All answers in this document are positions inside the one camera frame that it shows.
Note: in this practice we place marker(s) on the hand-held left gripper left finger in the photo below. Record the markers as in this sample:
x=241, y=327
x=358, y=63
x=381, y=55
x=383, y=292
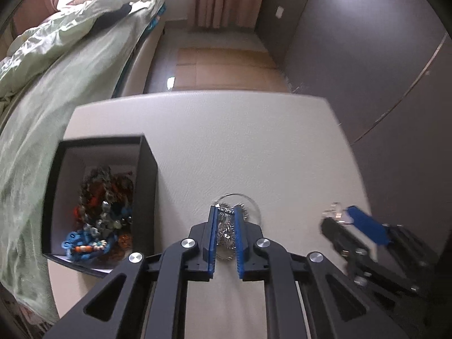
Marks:
x=212, y=240

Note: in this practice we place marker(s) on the light green bed sheet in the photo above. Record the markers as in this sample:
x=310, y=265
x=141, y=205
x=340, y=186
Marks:
x=42, y=120

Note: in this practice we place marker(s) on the white square table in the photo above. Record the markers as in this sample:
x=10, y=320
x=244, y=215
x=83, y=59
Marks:
x=229, y=141

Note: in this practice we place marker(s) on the white wall socket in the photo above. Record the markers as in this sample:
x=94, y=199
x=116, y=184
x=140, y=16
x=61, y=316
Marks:
x=279, y=12

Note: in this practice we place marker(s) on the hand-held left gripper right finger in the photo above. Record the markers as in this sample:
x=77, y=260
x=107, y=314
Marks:
x=239, y=243

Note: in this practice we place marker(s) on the light green duvet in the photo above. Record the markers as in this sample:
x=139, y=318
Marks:
x=53, y=42

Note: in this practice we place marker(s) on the blue cartoon mattress cover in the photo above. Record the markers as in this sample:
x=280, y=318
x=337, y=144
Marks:
x=155, y=21

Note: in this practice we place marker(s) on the thin silver bangle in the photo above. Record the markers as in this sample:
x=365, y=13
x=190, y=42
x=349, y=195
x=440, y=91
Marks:
x=247, y=196

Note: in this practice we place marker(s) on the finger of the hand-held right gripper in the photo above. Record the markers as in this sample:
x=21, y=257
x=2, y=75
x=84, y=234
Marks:
x=339, y=235
x=365, y=224

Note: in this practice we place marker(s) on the small silver jewelry piece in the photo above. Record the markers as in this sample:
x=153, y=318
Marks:
x=333, y=212

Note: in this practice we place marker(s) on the flat cardboard sheet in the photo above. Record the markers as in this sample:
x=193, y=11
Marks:
x=226, y=69

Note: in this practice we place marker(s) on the pile of beaded jewelry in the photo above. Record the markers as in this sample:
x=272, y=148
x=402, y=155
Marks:
x=102, y=215

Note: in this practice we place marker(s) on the black box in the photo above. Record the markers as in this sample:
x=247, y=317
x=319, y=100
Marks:
x=148, y=197

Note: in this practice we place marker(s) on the black cloth item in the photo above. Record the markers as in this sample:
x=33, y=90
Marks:
x=111, y=17

